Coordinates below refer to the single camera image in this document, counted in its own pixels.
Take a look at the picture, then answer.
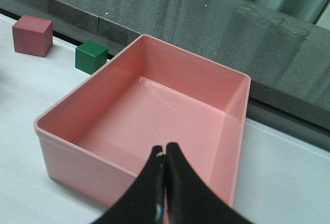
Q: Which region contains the pink plastic bin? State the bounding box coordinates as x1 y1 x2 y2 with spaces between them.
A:
34 35 251 206

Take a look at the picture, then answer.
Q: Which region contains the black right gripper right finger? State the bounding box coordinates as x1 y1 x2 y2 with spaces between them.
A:
165 143 250 223

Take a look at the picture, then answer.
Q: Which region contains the pink cube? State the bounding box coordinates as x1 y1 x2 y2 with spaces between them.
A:
12 15 53 57

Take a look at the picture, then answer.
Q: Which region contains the small green cube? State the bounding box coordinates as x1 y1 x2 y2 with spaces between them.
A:
75 41 108 75

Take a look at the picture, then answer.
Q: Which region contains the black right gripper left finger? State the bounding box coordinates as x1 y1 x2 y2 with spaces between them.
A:
94 145 165 223

